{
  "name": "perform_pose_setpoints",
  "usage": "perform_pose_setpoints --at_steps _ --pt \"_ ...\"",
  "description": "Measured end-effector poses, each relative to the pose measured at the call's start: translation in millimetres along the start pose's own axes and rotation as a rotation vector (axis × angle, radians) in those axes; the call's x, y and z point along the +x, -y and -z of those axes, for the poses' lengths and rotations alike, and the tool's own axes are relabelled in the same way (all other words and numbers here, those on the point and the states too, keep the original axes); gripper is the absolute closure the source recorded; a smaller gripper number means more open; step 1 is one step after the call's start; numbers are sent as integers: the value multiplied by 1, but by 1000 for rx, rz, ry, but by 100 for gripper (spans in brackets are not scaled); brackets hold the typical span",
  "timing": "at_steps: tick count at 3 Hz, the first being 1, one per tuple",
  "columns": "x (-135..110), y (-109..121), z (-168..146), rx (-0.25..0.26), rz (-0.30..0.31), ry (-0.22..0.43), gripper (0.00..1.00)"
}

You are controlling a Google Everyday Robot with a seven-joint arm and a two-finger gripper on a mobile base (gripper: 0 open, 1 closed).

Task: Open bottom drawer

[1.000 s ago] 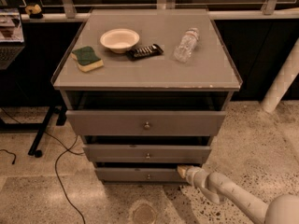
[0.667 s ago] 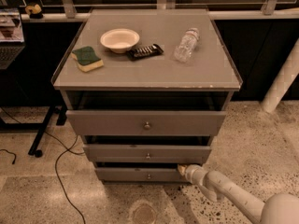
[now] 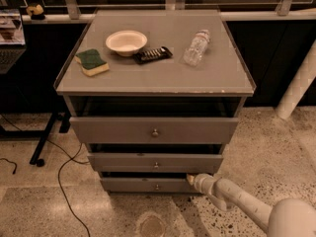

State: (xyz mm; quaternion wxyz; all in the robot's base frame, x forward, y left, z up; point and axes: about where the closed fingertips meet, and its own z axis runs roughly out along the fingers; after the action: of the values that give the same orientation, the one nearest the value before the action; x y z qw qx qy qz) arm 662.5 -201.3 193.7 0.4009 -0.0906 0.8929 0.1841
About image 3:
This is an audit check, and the black table leg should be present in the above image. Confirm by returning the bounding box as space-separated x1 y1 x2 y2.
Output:
0 112 70 167

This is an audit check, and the white paper bowl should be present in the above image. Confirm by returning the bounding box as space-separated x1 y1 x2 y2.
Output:
106 31 147 57

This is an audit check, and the black cable end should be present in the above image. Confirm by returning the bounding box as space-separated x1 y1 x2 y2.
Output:
0 157 18 175

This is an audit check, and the grey drawer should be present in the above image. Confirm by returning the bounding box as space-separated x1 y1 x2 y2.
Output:
70 118 238 144
88 153 223 173
101 178 197 194

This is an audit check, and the metal window rail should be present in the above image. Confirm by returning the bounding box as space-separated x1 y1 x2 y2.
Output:
23 0 316 24

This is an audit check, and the grey drawer cabinet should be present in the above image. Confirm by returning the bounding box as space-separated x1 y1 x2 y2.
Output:
54 9 257 195

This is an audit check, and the grey bottom drawer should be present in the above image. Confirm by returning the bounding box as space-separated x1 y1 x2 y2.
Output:
101 178 197 194

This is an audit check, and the black snack bar wrapper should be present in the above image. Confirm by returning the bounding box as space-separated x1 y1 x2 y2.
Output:
132 46 173 64

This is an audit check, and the yellow black tape dispenser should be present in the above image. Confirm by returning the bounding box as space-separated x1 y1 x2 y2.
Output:
26 4 45 20

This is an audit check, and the green yellow sponge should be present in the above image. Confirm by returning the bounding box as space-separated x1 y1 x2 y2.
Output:
75 48 110 76

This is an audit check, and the grey middle drawer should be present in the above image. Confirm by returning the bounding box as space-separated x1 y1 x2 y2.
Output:
88 153 223 173

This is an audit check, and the white diagonal pillar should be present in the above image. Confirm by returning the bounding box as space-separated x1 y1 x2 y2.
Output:
276 40 316 119

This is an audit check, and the open laptop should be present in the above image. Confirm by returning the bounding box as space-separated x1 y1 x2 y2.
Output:
0 9 27 74

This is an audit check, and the grey top drawer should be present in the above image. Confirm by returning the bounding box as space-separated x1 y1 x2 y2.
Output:
70 118 238 144

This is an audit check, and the black floor cable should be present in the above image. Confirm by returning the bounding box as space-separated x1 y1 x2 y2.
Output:
0 113 92 237

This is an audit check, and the clear plastic water bottle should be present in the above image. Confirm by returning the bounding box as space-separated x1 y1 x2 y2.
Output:
184 30 210 66

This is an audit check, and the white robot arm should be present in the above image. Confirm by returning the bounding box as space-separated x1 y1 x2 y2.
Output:
187 174 316 237

